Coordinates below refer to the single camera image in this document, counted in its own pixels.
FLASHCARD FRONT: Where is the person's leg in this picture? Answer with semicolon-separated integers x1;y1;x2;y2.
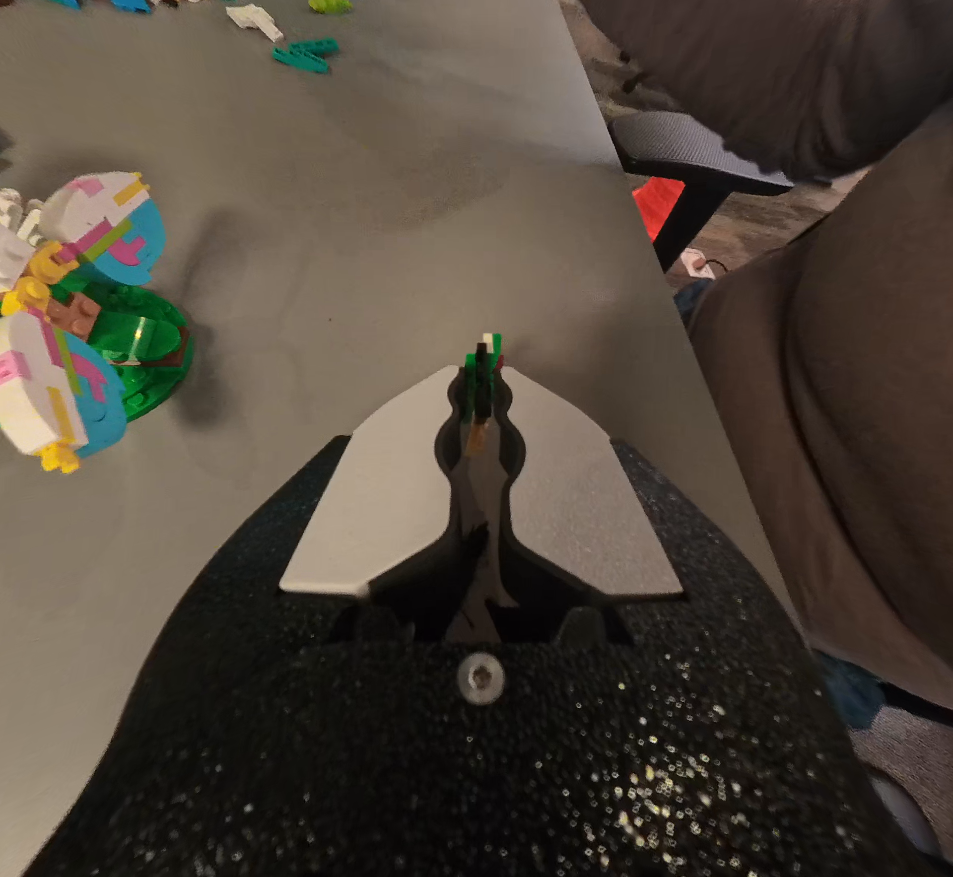
815;650;953;859

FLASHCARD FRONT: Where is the colourful butterfly lego model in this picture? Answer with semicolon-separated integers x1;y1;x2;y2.
0;170;196;476

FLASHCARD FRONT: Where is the white lego piece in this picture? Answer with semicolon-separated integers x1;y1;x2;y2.
225;3;284;43

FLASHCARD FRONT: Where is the black office chair armrest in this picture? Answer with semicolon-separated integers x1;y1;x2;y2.
608;110;796;273

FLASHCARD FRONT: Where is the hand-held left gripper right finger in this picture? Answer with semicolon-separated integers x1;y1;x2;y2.
502;371;683;600

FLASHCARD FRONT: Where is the small green lego assembly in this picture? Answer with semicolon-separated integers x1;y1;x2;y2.
462;332;505;457

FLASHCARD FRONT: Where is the red object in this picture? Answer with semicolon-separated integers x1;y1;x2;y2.
631;177;686;243

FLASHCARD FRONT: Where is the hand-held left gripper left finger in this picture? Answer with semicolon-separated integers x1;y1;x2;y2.
279;363;461;597

